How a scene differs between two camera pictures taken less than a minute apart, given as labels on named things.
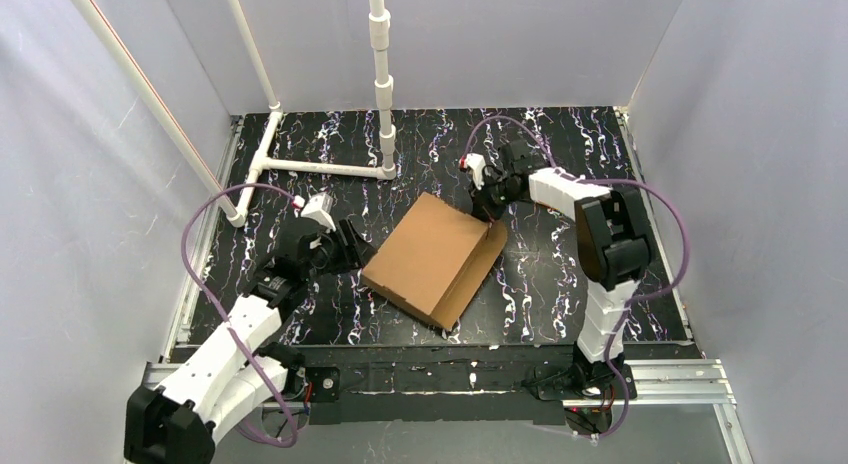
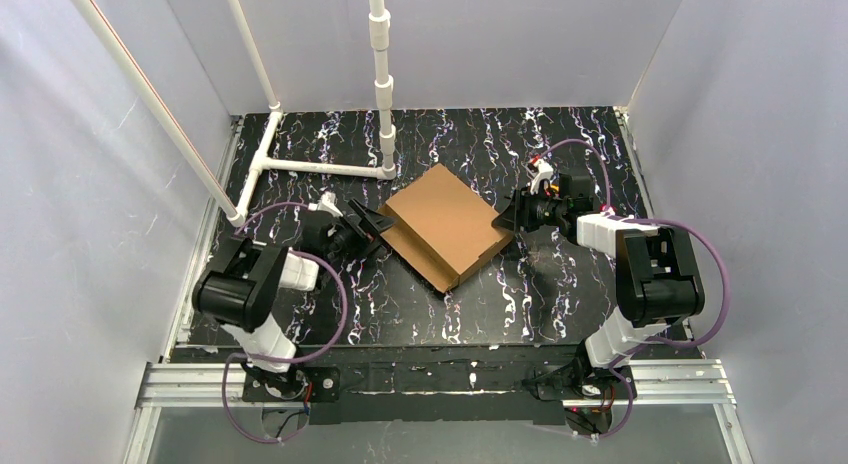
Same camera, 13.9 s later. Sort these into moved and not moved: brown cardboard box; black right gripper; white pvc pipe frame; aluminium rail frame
Moved: brown cardboard box; black right gripper
Not moved: white pvc pipe frame; aluminium rail frame
